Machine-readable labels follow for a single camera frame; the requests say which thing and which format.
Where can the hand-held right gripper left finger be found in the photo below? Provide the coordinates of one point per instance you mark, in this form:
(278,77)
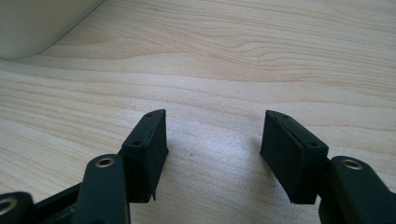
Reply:
(144,158)

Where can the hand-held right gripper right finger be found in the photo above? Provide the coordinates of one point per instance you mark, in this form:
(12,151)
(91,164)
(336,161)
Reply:
(288,158)

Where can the white rounded container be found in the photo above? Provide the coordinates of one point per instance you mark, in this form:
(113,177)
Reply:
(34,21)

